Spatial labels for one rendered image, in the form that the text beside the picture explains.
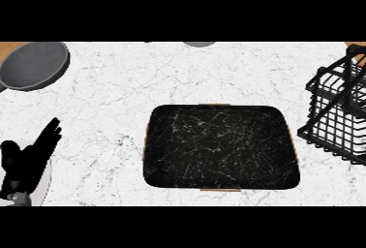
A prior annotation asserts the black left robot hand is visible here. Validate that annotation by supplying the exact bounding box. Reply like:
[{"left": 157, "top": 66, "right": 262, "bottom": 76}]
[{"left": 0, "top": 117, "right": 64, "bottom": 202}]

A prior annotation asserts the black marble tray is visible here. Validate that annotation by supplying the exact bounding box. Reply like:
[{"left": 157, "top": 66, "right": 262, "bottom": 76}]
[{"left": 142, "top": 103, "right": 301, "bottom": 193}]

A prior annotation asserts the dark grey frying pan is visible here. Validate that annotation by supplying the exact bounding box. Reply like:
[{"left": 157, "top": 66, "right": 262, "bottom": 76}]
[{"left": 0, "top": 42, "right": 71, "bottom": 94}]

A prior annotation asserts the grey round object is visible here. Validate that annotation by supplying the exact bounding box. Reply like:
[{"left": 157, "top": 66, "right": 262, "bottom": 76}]
[{"left": 182, "top": 41, "right": 217, "bottom": 48}]

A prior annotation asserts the black wire tiered basket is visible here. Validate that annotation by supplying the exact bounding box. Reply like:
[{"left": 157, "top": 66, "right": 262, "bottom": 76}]
[{"left": 297, "top": 44, "right": 366, "bottom": 167}]

